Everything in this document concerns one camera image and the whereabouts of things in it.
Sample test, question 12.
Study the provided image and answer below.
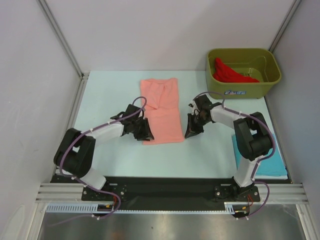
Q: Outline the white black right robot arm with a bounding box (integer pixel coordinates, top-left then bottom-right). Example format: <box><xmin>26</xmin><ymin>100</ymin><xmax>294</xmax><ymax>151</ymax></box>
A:
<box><xmin>184</xmin><ymin>94</ymin><xmax>276</xmax><ymax>202</ymax></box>

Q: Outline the aluminium front frame rail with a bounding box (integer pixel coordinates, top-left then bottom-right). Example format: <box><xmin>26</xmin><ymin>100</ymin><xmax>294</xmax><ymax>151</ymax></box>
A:
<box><xmin>35</xmin><ymin>183</ymin><xmax>309</xmax><ymax>205</ymax></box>

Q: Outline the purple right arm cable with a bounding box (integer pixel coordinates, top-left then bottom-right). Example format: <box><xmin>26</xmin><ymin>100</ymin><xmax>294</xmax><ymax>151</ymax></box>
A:
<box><xmin>192</xmin><ymin>91</ymin><xmax>277</xmax><ymax>221</ymax></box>

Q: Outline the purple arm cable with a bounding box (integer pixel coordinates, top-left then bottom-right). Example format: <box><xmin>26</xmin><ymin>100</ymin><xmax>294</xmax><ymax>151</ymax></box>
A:
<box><xmin>192</xmin><ymin>91</ymin><xmax>277</xmax><ymax>221</ymax></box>
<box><xmin>48</xmin><ymin>96</ymin><xmax>148</xmax><ymax>227</ymax></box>

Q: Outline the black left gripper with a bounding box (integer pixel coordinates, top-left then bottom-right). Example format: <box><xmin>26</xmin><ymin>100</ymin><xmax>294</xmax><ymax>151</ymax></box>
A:
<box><xmin>131</xmin><ymin>117</ymin><xmax>154</xmax><ymax>141</ymax></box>

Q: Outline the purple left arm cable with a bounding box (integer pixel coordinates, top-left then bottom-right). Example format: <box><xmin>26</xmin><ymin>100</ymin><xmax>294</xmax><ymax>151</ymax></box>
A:
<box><xmin>48</xmin><ymin>96</ymin><xmax>148</xmax><ymax>227</ymax></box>

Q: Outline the white slotted cable duct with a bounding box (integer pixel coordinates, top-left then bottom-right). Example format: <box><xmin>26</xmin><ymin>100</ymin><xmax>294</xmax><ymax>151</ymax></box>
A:
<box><xmin>45</xmin><ymin>203</ymin><xmax>245</xmax><ymax>215</ymax></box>

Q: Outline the folded blue t shirt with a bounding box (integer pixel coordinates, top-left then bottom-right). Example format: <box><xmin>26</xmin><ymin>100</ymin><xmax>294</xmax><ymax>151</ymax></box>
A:
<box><xmin>231</xmin><ymin>134</ymin><xmax>288</xmax><ymax>180</ymax></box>

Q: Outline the pink t shirt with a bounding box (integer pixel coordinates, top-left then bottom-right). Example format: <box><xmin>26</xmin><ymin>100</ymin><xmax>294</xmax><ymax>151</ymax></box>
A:
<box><xmin>140</xmin><ymin>78</ymin><xmax>184</xmax><ymax>146</ymax></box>

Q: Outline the left aluminium corner post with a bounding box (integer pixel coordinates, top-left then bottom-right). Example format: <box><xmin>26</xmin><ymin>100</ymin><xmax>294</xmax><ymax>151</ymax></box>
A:
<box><xmin>36</xmin><ymin>0</ymin><xmax>89</xmax><ymax>80</ymax></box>

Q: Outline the red t shirt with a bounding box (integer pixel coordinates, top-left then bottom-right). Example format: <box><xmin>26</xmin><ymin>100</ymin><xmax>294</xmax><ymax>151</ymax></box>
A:
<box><xmin>212</xmin><ymin>58</ymin><xmax>259</xmax><ymax>84</ymax></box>

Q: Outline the olive green plastic bin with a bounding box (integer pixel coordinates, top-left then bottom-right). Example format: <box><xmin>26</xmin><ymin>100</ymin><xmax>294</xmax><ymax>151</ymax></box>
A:
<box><xmin>205</xmin><ymin>48</ymin><xmax>282</xmax><ymax>99</ymax></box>

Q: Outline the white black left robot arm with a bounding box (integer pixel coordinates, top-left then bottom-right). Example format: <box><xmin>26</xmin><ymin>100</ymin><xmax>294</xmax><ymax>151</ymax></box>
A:
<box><xmin>53</xmin><ymin>104</ymin><xmax>155</xmax><ymax>201</ymax></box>

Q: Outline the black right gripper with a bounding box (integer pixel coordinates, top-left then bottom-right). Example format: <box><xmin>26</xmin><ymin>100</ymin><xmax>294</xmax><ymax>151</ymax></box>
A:
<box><xmin>184</xmin><ymin>113</ymin><xmax>210</xmax><ymax>139</ymax></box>

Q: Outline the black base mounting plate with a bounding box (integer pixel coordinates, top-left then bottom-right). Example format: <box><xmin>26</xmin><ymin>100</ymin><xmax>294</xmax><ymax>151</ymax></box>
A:
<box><xmin>51</xmin><ymin>175</ymin><xmax>291</xmax><ymax>212</ymax></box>

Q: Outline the right aluminium corner post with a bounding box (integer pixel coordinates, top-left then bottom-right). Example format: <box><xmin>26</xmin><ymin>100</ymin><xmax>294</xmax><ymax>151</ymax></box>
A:
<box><xmin>268</xmin><ymin>0</ymin><xmax>303</xmax><ymax>53</ymax></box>

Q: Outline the aluminium corner post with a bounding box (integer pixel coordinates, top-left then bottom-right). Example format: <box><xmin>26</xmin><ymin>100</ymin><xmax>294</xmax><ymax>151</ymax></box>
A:
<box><xmin>36</xmin><ymin>0</ymin><xmax>89</xmax><ymax>80</ymax></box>
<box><xmin>268</xmin><ymin>0</ymin><xmax>303</xmax><ymax>53</ymax></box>

